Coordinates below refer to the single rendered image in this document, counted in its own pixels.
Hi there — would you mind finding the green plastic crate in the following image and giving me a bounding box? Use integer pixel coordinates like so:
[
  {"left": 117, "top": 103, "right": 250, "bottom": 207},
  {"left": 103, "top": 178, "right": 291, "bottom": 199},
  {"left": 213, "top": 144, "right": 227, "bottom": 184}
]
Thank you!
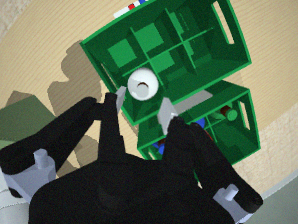
[
  {"left": 79, "top": 0, "right": 252, "bottom": 126},
  {"left": 137, "top": 80, "right": 261, "bottom": 165}
]

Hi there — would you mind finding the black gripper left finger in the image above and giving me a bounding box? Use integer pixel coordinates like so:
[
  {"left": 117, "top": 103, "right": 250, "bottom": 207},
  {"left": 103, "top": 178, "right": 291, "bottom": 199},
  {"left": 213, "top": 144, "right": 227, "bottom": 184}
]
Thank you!
[{"left": 0, "top": 86, "right": 134, "bottom": 209}]

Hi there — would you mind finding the blue bottle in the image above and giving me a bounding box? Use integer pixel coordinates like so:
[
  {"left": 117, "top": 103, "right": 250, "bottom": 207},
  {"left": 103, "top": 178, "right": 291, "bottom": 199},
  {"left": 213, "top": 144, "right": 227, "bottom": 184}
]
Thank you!
[
  {"left": 196, "top": 118, "right": 205, "bottom": 128},
  {"left": 152, "top": 138, "right": 165, "bottom": 155}
]

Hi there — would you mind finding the white bottle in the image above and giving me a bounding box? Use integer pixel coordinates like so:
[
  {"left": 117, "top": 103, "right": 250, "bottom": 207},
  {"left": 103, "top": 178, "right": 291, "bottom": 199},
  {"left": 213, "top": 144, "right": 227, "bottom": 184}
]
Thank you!
[{"left": 127, "top": 67, "right": 158, "bottom": 101}]

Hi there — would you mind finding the white paper pick list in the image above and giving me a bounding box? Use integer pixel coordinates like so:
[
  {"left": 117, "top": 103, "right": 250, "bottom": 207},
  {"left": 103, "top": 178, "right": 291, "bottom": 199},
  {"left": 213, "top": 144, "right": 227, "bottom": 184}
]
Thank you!
[{"left": 113, "top": 0, "right": 148, "bottom": 18}]

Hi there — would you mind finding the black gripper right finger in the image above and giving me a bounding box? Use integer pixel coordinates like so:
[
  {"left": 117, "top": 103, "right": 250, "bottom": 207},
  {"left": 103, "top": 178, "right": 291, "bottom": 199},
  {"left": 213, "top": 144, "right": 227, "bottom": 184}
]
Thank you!
[{"left": 159, "top": 97, "right": 263, "bottom": 224}]

